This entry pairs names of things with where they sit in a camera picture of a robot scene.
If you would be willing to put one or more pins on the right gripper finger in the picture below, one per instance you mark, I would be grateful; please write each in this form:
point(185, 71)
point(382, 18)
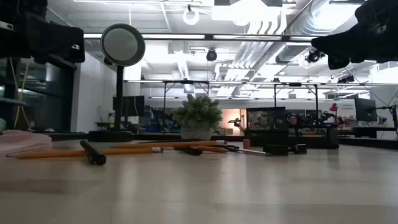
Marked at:
point(323, 44)

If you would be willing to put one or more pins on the black mesh desk organizer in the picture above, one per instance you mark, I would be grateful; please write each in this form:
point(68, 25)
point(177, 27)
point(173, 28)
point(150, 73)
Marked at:
point(267, 121)

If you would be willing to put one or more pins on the pink sticky note pad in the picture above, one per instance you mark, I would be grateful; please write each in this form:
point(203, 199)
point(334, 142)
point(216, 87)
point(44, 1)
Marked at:
point(21, 141)

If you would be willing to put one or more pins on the black binder clip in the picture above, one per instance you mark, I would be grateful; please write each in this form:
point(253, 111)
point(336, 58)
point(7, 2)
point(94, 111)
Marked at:
point(275, 150)
point(300, 148)

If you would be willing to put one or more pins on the black pen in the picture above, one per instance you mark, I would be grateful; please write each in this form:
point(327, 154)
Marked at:
point(191, 151)
point(168, 141)
point(93, 152)

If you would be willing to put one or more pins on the reddish brown eraser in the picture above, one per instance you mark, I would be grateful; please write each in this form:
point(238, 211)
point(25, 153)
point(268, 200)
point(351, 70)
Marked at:
point(246, 144)

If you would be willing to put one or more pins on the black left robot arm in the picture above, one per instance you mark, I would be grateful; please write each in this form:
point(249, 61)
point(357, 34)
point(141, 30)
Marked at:
point(18, 12)

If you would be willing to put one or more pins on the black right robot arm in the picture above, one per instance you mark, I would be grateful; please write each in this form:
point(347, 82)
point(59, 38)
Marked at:
point(379, 9)

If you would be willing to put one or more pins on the black ceiling spotlight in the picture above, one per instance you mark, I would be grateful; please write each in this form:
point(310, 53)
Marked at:
point(314, 56)
point(345, 79)

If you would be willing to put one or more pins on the black desk lamp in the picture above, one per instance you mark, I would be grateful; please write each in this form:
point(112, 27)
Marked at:
point(122, 45)

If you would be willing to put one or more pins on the red desk lamp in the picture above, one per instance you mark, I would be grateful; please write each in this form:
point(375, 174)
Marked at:
point(333, 108)

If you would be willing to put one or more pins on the black computer monitor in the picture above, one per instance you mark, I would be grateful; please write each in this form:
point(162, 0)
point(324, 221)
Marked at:
point(130, 105)
point(365, 109)

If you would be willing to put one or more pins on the white plastic bottle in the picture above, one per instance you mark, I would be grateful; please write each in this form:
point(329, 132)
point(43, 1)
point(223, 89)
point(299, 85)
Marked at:
point(111, 117)

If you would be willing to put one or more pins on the green potted artificial plant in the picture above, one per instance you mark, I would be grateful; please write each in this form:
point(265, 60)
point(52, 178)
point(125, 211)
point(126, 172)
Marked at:
point(197, 115)

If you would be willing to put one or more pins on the silver ventilation duct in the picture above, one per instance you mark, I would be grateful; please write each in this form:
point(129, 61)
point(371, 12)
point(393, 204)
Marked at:
point(292, 53)

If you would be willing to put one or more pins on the black background frame rig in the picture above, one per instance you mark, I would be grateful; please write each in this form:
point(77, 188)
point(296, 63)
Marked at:
point(186, 82)
point(295, 84)

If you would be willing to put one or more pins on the black overhead camera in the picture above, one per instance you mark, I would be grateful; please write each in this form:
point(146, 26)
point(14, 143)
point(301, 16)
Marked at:
point(211, 55)

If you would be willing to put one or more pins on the black overhead frame beam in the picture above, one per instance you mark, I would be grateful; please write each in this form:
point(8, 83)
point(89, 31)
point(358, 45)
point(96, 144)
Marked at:
point(210, 37)

